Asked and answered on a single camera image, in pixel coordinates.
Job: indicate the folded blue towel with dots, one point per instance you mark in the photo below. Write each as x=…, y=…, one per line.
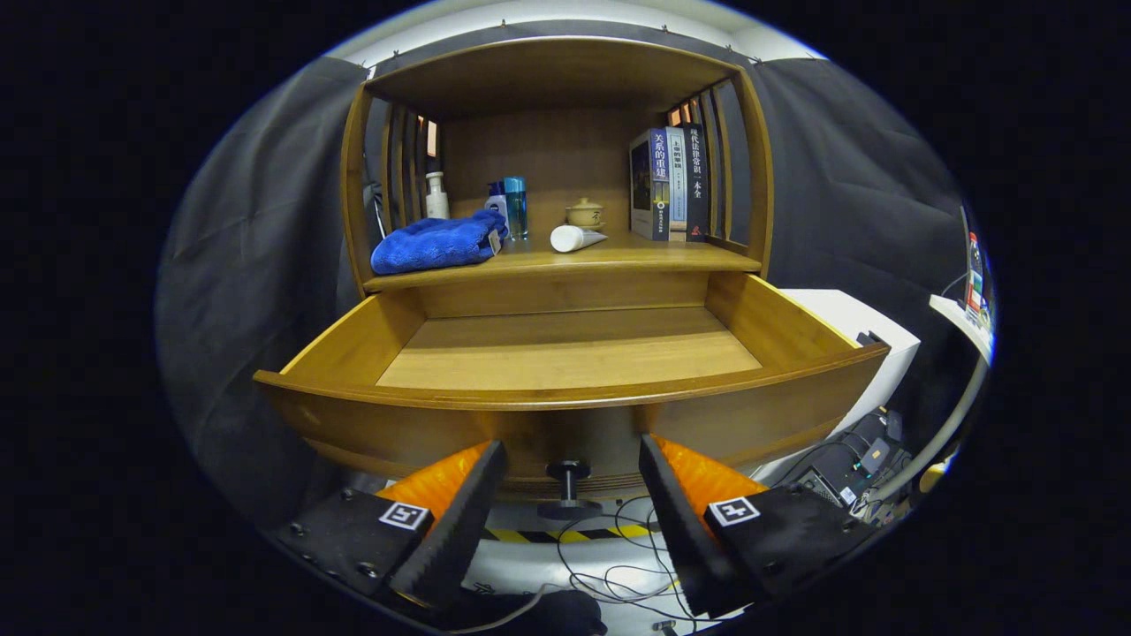
x=433, y=243

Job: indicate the small white and blue bottle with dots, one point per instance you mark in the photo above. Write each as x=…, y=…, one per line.
x=496, y=203

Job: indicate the white pump bottle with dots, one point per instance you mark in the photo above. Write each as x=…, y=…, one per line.
x=436, y=205

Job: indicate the blue spine book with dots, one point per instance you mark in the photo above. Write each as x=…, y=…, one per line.
x=658, y=168

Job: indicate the beige lidded teacup with saucer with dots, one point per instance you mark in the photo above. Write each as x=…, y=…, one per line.
x=585, y=214

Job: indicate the wooden cabinet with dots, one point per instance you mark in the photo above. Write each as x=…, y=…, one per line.
x=548, y=75

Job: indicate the white squeeze tube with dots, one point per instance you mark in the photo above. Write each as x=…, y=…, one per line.
x=573, y=238

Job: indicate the clear blue bottle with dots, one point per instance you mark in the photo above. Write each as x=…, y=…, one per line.
x=516, y=208

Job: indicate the pale spine book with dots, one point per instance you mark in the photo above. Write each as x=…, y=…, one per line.
x=678, y=185

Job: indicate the wooden drawer with black knob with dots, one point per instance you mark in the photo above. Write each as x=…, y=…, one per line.
x=565, y=353

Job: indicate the black spine book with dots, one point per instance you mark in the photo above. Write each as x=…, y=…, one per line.
x=696, y=177

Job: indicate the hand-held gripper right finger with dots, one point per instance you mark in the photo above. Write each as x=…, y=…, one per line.
x=685, y=530

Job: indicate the computer tower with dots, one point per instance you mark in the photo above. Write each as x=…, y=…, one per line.
x=848, y=468

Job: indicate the pale curved pipe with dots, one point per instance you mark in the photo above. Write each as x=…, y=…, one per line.
x=937, y=442

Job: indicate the black backdrop cloth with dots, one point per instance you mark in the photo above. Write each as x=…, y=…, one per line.
x=256, y=265

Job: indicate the yellow black floor tape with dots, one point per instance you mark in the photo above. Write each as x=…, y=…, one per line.
x=574, y=535

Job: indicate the wooden countertop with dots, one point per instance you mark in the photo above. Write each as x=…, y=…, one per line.
x=636, y=252

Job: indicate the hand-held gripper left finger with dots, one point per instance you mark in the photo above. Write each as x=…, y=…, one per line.
x=459, y=530

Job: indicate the white wall shelf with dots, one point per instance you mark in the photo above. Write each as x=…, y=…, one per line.
x=963, y=322

